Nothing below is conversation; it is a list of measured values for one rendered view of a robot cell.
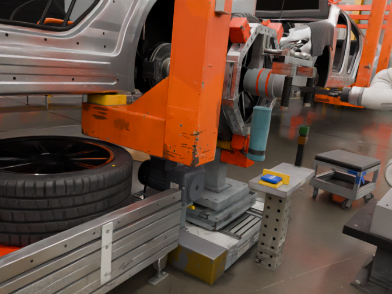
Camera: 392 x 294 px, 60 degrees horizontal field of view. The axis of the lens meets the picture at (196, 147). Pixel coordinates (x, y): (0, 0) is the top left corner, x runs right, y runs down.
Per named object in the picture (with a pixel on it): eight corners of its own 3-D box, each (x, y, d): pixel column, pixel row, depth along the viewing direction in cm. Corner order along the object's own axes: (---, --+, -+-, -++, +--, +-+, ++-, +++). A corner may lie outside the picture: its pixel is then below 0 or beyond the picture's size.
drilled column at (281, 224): (262, 255, 172) (275, 177, 162) (281, 262, 167) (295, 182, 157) (254, 263, 164) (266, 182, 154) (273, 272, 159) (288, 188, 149)
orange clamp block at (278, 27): (265, 44, 188) (271, 31, 190) (279, 45, 183) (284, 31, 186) (262, 35, 182) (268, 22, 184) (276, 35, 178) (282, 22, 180)
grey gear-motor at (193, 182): (143, 202, 202) (147, 145, 194) (202, 225, 180) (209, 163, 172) (121, 211, 187) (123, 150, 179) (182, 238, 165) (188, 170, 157)
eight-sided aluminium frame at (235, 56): (262, 126, 206) (275, 32, 192) (272, 128, 202) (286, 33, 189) (216, 137, 161) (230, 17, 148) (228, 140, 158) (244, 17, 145)
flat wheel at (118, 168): (41, 171, 182) (41, 128, 176) (154, 195, 165) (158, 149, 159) (-92, 221, 120) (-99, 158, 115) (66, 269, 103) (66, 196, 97)
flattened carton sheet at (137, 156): (125, 149, 340) (125, 146, 340) (177, 158, 327) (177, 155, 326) (111, 156, 312) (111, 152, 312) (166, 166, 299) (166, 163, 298)
